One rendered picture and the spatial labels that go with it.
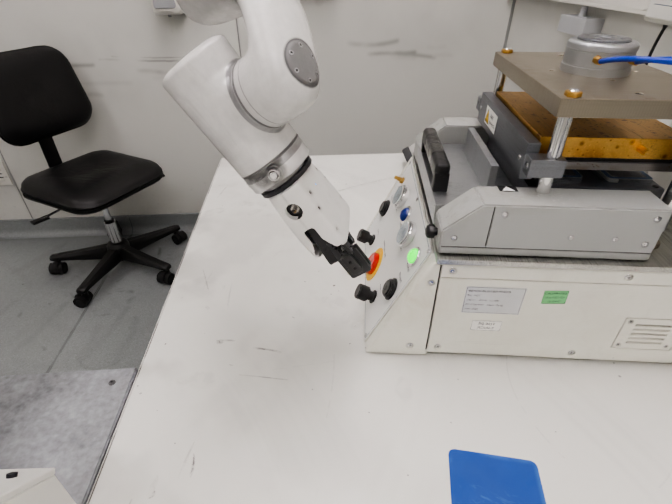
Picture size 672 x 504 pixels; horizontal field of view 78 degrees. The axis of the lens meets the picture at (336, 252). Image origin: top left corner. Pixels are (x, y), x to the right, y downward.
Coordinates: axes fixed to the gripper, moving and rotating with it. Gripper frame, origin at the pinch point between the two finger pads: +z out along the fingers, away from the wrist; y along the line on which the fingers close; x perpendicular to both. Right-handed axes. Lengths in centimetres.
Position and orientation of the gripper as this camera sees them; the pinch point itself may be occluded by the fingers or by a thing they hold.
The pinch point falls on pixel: (354, 261)
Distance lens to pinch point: 57.7
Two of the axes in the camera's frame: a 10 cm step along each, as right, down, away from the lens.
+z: 5.7, 6.9, 4.4
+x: -8.2, 4.4, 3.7
